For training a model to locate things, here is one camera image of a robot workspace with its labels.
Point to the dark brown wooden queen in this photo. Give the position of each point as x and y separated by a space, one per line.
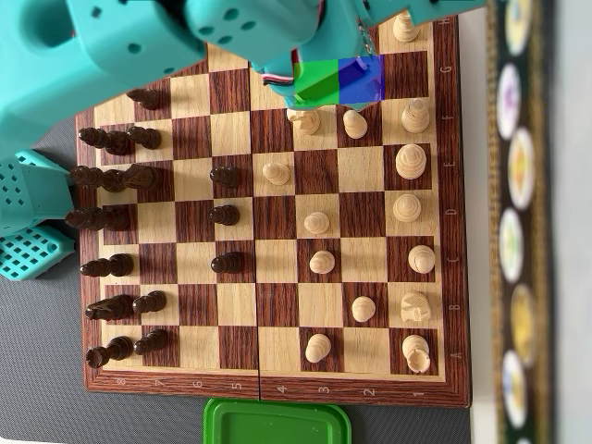
99 218

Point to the dark brown wooden king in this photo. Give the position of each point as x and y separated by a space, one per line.
99 179

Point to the green plastic container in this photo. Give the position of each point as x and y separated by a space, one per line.
277 425

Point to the dark brown wooden bishop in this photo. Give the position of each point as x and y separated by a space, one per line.
111 265
113 142

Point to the dark brown wooden rook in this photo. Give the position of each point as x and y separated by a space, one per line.
108 352

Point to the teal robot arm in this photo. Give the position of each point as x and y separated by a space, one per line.
92 69

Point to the white wooden bishop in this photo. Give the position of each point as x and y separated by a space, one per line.
421 259
415 118

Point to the dark brown wooden knight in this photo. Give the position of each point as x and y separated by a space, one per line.
113 307
143 178

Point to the white wooden knight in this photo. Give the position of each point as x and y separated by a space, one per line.
415 307
305 121

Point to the dark brown wooden pawn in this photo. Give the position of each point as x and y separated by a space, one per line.
224 215
148 98
150 303
225 176
147 138
151 342
226 263

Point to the dark grey foam mat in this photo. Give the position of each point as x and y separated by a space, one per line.
37 347

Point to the white wooden rook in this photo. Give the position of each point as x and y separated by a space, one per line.
404 30
415 351

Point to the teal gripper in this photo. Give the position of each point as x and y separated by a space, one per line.
324 90

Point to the dark patterned medallion strip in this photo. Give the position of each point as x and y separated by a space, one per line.
518 166

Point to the wooden folding chessboard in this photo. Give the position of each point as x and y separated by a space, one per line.
273 305

